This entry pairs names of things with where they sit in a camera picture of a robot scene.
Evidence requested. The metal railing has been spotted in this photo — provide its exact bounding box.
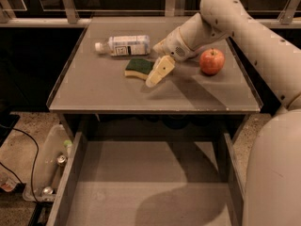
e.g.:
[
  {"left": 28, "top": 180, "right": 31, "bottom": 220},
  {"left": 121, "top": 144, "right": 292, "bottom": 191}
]
[{"left": 1, "top": 0, "right": 300, "bottom": 24}]

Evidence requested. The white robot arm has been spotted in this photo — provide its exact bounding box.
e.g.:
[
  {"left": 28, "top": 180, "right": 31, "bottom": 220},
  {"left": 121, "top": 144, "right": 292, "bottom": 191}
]
[{"left": 153, "top": 0, "right": 301, "bottom": 226}]

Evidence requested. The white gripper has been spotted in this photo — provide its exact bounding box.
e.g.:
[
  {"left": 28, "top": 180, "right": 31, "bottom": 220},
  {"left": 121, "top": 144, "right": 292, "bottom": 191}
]
[{"left": 146, "top": 27, "right": 195, "bottom": 88}]

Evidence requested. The grey open top drawer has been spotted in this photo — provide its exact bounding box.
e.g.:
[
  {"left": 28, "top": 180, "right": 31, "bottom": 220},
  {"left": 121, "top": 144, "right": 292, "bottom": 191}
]
[{"left": 47, "top": 133, "right": 244, "bottom": 226}]

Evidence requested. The grey cabinet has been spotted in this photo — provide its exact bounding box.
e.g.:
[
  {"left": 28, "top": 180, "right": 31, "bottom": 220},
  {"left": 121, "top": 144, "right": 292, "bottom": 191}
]
[{"left": 46, "top": 15, "right": 263, "bottom": 143}]

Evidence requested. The black cable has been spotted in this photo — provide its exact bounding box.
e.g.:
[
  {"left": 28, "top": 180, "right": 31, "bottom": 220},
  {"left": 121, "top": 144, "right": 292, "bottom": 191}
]
[{"left": 0, "top": 122, "right": 41, "bottom": 202}]

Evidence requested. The green and yellow sponge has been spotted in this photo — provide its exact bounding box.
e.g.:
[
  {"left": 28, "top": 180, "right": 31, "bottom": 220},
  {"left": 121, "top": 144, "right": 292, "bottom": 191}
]
[{"left": 124, "top": 58, "right": 154, "bottom": 80}]

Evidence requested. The clear plastic water bottle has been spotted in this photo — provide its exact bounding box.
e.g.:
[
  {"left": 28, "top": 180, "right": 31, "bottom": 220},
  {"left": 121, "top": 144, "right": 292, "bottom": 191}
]
[{"left": 94, "top": 35, "right": 151, "bottom": 57}]

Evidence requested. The red apple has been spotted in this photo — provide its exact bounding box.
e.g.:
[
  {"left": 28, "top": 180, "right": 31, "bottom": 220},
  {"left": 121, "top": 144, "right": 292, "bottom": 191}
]
[{"left": 199, "top": 48, "right": 225, "bottom": 75}]

